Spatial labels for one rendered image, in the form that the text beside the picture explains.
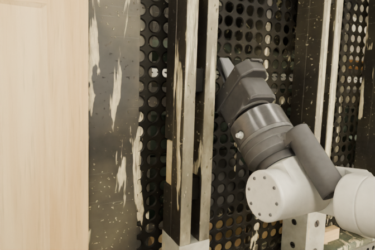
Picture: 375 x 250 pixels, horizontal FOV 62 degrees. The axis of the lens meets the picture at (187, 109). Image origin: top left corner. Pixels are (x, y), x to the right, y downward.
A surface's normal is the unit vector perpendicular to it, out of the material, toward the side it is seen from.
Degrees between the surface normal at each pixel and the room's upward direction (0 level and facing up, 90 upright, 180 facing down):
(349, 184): 51
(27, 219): 58
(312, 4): 90
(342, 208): 86
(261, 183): 86
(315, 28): 90
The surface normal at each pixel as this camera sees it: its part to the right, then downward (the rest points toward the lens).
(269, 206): -0.85, -0.02
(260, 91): 0.36, -0.64
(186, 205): 0.48, 0.11
